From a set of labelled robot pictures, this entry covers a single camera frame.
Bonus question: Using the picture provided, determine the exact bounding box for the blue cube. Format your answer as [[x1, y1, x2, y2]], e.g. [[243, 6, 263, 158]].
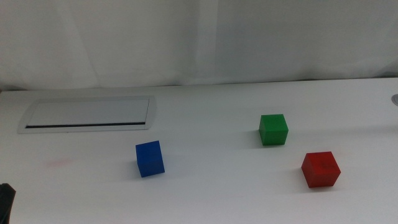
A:
[[135, 140, 166, 179]]

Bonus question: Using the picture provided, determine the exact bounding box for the green cube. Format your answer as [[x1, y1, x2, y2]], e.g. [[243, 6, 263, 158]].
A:
[[258, 113, 289, 146]]

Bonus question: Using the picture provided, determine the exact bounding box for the silver table cable hatch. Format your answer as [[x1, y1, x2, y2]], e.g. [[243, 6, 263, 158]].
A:
[[17, 95, 158, 134]]

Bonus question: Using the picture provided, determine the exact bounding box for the red cube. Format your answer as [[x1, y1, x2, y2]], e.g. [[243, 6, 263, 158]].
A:
[[300, 151, 341, 189]]

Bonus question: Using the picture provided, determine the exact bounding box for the white curtain backdrop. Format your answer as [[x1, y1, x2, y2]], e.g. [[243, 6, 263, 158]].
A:
[[0, 0, 398, 91]]

